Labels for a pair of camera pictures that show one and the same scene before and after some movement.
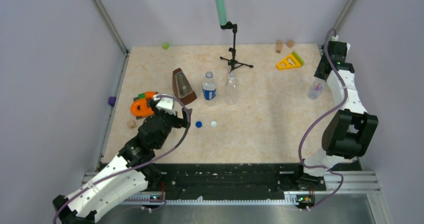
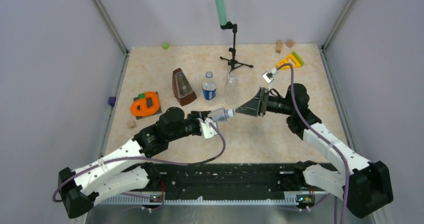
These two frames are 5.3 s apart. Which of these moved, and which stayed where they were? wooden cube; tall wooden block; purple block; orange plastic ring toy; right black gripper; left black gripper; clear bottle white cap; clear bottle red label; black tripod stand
Moved: right black gripper; clear bottle red label; left black gripper
Stayed: tall wooden block; wooden cube; clear bottle white cap; orange plastic ring toy; black tripod stand; purple block
